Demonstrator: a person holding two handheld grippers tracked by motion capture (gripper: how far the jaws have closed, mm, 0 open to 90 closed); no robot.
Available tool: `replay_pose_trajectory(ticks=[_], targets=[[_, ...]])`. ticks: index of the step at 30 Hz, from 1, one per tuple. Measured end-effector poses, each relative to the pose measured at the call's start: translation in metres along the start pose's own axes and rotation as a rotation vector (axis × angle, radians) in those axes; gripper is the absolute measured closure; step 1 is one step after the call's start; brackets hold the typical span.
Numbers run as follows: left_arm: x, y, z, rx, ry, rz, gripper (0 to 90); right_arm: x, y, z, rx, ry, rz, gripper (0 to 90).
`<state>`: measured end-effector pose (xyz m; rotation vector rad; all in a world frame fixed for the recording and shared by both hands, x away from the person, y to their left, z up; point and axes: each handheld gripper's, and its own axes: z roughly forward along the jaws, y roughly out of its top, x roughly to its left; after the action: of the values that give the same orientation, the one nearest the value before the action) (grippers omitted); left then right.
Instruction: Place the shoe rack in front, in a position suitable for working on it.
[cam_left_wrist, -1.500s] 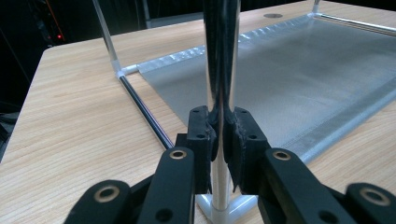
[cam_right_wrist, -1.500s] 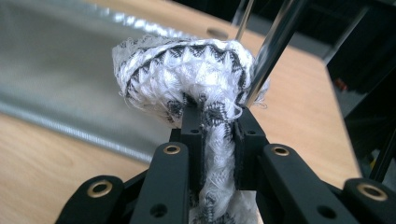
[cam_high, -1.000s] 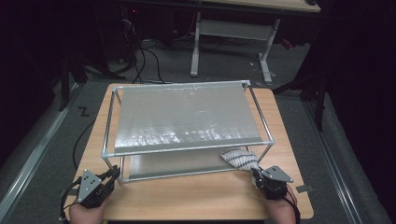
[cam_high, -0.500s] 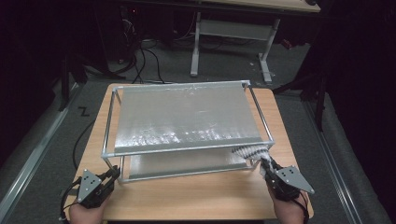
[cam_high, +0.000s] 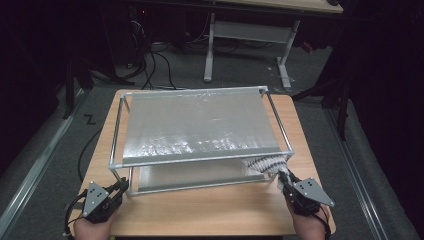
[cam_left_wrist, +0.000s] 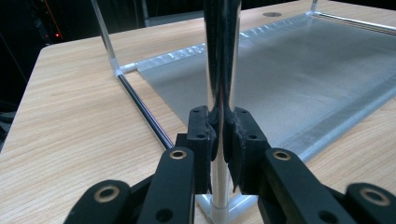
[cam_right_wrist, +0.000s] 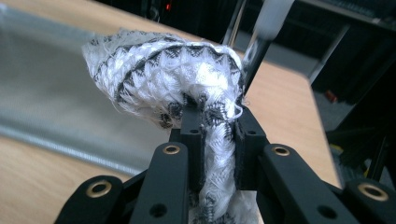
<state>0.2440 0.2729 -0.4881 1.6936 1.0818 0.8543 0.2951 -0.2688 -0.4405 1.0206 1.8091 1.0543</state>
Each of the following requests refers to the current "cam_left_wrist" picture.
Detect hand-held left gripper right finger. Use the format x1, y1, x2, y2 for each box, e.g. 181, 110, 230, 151
223, 106, 273, 196

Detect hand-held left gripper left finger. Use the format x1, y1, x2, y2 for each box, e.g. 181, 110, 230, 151
175, 105, 219, 194

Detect metal rack with grey fabric shelves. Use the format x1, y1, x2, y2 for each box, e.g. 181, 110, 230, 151
90, 0, 396, 224

